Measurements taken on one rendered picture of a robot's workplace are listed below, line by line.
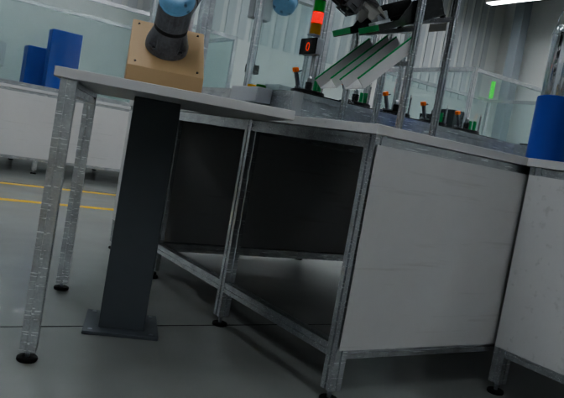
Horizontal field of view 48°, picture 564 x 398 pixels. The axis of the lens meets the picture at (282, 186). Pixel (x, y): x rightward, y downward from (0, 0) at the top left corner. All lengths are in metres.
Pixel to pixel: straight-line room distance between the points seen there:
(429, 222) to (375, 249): 0.23
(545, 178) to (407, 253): 0.60
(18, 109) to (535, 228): 5.83
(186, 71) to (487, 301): 1.34
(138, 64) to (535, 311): 1.60
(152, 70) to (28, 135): 5.12
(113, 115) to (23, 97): 0.98
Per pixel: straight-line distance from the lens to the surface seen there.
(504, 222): 2.40
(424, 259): 2.13
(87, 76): 1.90
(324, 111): 2.50
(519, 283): 2.43
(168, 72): 2.25
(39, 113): 7.31
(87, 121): 2.73
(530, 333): 2.41
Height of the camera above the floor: 0.74
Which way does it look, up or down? 3 degrees down
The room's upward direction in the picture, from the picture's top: 10 degrees clockwise
